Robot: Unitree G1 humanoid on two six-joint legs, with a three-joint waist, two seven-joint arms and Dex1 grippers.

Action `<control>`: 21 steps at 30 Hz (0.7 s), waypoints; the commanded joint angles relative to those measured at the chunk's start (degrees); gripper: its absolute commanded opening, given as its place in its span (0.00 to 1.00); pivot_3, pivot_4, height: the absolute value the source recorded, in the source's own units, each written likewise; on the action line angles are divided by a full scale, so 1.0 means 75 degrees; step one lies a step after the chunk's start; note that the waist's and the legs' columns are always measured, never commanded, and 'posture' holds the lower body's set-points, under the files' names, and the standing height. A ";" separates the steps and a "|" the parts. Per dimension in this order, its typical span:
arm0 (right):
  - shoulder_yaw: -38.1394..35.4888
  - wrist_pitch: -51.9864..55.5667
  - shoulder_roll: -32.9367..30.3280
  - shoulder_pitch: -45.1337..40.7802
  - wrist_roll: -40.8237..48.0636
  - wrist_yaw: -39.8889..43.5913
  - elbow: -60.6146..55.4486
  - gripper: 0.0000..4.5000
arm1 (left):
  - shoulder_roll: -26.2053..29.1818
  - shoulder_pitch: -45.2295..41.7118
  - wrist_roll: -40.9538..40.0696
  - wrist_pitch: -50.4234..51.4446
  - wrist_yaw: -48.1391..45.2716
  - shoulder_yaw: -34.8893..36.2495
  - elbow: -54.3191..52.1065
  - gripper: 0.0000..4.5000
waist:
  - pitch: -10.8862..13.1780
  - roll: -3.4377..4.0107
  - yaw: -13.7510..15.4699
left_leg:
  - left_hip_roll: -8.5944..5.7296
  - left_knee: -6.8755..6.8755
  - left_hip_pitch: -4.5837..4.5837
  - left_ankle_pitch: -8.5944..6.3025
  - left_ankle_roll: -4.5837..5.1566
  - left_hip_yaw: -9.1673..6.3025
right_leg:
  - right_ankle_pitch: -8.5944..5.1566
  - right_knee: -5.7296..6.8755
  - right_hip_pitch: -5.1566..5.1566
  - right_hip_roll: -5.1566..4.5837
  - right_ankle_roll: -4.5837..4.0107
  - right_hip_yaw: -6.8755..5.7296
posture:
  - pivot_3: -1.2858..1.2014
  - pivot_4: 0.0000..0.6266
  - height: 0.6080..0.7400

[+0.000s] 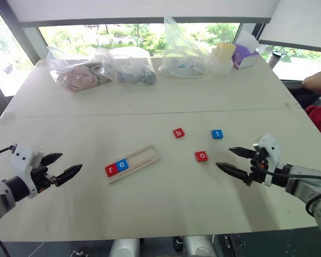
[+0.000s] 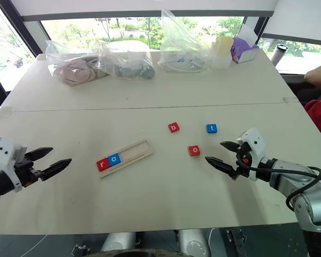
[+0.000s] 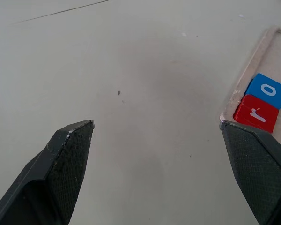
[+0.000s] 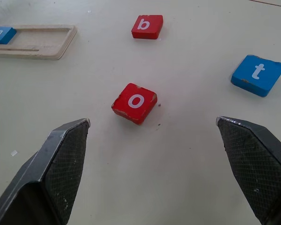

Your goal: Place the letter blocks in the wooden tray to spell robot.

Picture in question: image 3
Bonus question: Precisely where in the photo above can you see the red letter r tile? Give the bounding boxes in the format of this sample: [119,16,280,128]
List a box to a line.
[233,94,280,134]

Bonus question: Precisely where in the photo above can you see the light wooden tile tray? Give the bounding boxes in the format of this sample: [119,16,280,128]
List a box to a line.
[220,26,281,150]

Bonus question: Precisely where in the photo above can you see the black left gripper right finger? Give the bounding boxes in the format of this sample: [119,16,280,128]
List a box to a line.
[219,120,281,225]

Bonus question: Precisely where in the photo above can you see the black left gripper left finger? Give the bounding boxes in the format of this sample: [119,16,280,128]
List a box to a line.
[0,119,95,225]

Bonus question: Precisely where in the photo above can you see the blue letter o tile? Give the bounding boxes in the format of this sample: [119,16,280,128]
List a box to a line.
[244,73,281,110]

